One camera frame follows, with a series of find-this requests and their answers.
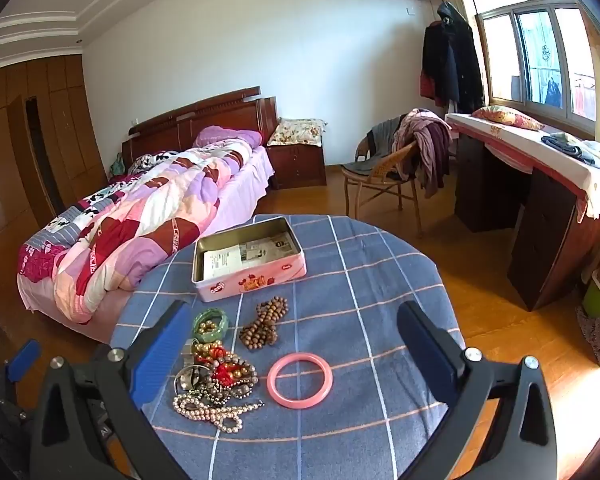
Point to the black and white pillow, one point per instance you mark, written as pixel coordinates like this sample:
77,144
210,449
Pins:
150,161

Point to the pink patchwork quilt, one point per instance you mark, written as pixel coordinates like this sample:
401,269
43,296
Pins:
130,220

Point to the dark hanging coats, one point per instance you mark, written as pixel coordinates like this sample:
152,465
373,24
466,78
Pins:
452,60

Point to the pink and purple clothes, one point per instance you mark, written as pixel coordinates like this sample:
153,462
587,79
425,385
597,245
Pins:
425,145

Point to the pink metal tin box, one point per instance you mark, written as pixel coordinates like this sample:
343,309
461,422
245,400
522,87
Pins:
252,282

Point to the wooden bed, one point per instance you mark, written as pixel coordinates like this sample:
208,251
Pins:
195,115

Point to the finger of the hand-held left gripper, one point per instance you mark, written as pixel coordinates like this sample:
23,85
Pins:
24,360

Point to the pink bangle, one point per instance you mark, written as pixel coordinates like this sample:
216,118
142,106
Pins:
300,356

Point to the wooden nightstand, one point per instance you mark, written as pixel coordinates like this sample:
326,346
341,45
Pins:
297,167

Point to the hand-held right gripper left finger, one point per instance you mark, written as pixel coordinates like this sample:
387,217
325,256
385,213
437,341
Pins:
162,355

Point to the dark wooden desk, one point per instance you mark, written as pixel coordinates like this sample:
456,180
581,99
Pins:
545,240

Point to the round table blue plaid cloth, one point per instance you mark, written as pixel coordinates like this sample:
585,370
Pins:
370,300

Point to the grey garment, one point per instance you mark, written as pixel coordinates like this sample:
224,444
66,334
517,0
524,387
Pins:
375,150

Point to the wicker chair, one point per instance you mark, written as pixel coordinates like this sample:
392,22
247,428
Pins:
380,180

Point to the red floral pillow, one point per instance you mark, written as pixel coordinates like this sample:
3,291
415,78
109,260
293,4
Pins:
507,116

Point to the green bag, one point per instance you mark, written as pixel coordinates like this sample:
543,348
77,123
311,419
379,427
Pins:
116,166

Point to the window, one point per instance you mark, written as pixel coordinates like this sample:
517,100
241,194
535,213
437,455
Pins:
535,55

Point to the wooden wardrobe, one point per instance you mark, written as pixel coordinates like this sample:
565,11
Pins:
10,150

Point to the purple pillow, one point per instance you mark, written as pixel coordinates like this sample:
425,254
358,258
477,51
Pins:
225,136

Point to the pile of folded clothes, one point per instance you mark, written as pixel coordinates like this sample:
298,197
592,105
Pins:
575,150

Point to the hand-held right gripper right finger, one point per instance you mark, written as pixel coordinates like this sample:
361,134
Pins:
430,355

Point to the green bin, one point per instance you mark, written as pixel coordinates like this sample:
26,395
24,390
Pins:
594,300

